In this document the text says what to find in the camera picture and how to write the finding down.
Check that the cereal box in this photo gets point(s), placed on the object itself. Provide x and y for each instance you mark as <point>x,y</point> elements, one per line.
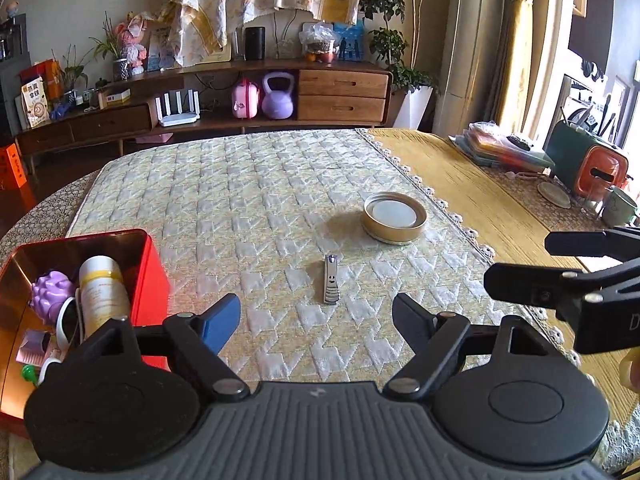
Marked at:
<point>36,102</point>

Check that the red tin box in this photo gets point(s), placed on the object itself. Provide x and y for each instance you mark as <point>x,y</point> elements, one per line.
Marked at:
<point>150,280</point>

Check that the small green potted plant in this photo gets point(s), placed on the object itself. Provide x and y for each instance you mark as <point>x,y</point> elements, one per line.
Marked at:
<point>72,75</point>

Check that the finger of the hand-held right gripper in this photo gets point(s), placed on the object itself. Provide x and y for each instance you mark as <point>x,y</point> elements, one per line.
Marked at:
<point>530,287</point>
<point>585,242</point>

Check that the white quilted mat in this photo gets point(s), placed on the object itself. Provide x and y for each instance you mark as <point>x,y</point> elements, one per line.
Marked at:
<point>280,200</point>

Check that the white router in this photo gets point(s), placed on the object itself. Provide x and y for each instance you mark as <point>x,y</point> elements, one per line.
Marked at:
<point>177,110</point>

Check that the person's right hand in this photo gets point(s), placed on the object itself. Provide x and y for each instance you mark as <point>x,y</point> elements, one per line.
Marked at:
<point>631,375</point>

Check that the round coaster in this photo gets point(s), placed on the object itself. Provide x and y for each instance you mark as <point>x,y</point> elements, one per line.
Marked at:
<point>553,195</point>

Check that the stack of folders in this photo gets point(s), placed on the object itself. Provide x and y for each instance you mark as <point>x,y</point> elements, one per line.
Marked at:
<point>500,147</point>

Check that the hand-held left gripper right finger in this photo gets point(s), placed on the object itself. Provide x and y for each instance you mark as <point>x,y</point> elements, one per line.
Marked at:
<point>407,321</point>

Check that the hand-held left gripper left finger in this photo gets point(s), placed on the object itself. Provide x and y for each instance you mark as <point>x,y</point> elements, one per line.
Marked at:
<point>222,321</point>

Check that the beige patterned tablecloth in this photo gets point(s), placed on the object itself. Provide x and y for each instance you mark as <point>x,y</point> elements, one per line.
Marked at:
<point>35,210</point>

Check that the red orange carton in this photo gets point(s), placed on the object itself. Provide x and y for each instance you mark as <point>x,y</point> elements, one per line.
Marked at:
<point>45,72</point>

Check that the black cylinder speaker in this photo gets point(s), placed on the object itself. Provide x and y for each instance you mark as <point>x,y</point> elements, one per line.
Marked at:
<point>255,44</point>

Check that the clear plastic bag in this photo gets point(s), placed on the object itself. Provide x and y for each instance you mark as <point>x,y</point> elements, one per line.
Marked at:
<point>317,42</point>

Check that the green mug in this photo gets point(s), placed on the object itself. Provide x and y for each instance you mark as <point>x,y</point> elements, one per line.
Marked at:
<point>620,207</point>

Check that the flat pink box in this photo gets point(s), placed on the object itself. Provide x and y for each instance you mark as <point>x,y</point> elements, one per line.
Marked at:
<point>154,137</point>

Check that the white bottle yellow label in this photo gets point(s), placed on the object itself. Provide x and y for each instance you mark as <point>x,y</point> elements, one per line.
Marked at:
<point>102,295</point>

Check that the round metal jar lid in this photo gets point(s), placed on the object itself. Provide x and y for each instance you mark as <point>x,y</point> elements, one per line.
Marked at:
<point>395,217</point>

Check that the purple bumpy toy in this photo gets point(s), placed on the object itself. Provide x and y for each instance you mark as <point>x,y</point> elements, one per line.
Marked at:
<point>52,295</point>

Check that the small yellow white box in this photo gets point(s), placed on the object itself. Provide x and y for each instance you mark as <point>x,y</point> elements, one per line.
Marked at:
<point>114,99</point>

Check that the yellow curtain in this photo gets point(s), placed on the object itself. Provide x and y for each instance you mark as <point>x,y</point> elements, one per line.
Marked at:
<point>522,45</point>

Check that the pink toy suitcase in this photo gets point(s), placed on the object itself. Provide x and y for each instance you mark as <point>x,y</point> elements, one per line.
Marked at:
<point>246,101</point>

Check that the silver nail clipper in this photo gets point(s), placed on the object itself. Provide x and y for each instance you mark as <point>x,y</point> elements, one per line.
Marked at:
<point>331,280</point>

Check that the pink plush doll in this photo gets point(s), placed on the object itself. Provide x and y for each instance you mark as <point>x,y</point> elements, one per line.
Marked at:
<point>132,42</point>

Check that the black mini fridge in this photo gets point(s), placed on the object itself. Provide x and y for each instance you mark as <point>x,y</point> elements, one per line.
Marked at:
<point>7,90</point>

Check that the potted plant patterned pot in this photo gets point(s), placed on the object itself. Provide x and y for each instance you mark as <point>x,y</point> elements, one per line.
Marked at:
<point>120,67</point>

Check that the black coffee machine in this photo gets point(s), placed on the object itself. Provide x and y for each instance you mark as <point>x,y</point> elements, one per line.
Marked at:
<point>11,35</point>

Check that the yellow lace-edged tablecloth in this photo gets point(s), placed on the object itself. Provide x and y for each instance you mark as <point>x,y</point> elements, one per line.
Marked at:
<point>480,190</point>

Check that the blue picture card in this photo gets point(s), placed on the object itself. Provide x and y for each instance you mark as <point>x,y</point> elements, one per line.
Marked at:
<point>161,47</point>

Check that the small cartoon figurine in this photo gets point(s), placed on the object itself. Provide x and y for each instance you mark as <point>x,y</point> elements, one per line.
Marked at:
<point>12,8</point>

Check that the potted tree white planter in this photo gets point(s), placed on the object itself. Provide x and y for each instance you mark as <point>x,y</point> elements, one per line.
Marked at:
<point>412,107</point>

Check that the orange gift box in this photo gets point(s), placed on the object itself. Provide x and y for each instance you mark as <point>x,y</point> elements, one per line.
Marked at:
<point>11,167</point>

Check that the wooden tv cabinet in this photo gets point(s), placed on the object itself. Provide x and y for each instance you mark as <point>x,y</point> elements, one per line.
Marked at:
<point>345,95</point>

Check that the purple kettlebell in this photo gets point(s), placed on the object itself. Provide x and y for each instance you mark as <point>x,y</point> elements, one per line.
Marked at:
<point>278,100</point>

